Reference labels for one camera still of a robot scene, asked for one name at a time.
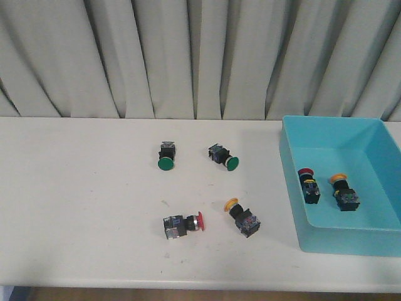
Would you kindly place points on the red push button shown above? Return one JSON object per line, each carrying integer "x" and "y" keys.
{"x": 178, "y": 226}
{"x": 310, "y": 188}

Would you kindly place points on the yellow push button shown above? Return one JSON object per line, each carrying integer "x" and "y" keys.
{"x": 346, "y": 197}
{"x": 244, "y": 219}

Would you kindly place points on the blue plastic box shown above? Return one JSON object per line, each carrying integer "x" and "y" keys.
{"x": 365, "y": 151}

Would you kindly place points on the right green push button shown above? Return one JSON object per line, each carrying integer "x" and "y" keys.
{"x": 220, "y": 155}

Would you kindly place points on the green push button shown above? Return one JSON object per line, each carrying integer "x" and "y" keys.
{"x": 220, "y": 155}
{"x": 166, "y": 155}

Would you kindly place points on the left green push button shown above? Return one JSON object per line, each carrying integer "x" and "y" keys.
{"x": 166, "y": 155}

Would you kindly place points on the lying red push button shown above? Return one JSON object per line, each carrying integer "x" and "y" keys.
{"x": 178, "y": 226}

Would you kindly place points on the lying yellow push button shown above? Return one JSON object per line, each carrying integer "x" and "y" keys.
{"x": 244, "y": 219}

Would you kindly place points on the grey pleated curtain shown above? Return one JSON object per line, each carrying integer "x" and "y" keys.
{"x": 214, "y": 60}

